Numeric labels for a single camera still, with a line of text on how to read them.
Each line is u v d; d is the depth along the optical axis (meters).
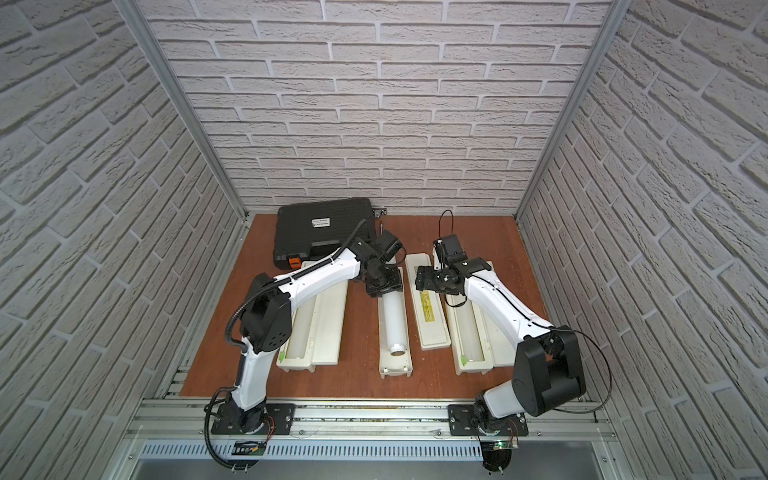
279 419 0.74
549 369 0.42
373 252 0.66
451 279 0.60
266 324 0.51
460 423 0.74
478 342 0.81
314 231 1.06
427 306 0.92
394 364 0.81
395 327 0.77
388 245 0.72
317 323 0.83
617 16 0.70
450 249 0.67
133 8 0.69
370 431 0.74
